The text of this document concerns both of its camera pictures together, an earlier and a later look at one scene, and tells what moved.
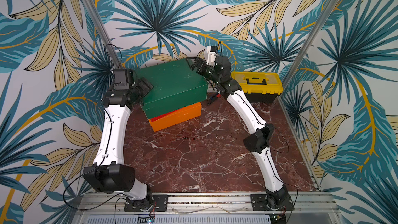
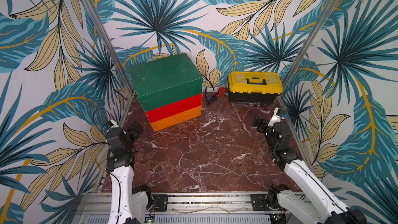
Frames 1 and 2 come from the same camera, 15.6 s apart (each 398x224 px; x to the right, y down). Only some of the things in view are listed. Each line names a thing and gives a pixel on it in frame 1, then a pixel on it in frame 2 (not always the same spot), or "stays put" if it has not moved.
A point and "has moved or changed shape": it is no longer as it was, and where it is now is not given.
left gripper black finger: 144,86 -> 135,130
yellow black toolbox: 259,87 stays put
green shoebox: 175,85 has moved or changed shape
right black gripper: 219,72 -> 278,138
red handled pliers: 217,95 stays put
